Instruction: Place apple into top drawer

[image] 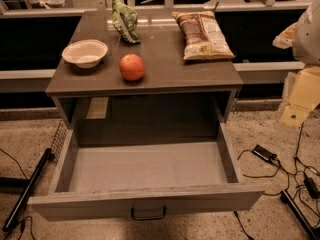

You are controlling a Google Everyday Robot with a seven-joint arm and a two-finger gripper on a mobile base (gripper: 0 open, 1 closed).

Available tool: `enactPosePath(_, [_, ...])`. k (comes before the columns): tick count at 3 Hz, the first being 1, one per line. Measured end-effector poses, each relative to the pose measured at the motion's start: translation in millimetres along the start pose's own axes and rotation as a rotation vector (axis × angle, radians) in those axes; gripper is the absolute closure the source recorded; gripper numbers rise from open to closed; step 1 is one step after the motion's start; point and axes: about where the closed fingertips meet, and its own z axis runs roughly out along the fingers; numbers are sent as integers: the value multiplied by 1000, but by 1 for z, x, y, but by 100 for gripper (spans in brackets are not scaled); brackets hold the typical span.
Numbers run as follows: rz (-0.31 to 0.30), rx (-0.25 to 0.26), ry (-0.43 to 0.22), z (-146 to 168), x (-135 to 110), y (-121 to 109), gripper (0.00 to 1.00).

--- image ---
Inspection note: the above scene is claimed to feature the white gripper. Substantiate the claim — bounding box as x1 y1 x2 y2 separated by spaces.
272 0 320 127

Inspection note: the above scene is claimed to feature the red apple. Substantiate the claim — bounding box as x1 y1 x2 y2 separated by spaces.
119 54 145 81

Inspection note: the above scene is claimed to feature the open grey top drawer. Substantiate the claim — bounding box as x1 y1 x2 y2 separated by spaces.
29 112 264 221

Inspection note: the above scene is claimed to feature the black power adapter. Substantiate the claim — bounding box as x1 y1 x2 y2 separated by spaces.
252 145 277 162
304 177 319 199

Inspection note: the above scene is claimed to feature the brown chip bag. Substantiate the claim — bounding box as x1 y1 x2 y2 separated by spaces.
172 11 234 60

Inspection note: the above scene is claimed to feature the black floor bar right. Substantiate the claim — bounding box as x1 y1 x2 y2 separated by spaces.
280 190 320 240

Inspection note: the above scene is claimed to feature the black floor bar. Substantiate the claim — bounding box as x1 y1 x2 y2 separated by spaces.
2 148 53 232
280 190 320 240

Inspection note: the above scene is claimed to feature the green chip bag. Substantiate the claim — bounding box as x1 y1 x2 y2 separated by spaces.
112 0 140 44

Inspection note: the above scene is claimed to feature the grey cabinet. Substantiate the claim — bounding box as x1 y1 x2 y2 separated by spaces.
46 8 242 124

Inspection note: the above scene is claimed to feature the white bowl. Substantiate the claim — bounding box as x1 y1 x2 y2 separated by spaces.
62 39 108 69

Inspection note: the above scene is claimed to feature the black floor bar left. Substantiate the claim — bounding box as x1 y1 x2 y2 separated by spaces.
2 148 53 232

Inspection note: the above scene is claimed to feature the black cable on floor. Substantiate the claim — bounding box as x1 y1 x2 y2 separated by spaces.
237 123 320 225

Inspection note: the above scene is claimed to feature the black drawer handle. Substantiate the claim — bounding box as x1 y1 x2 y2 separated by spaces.
130 206 167 221

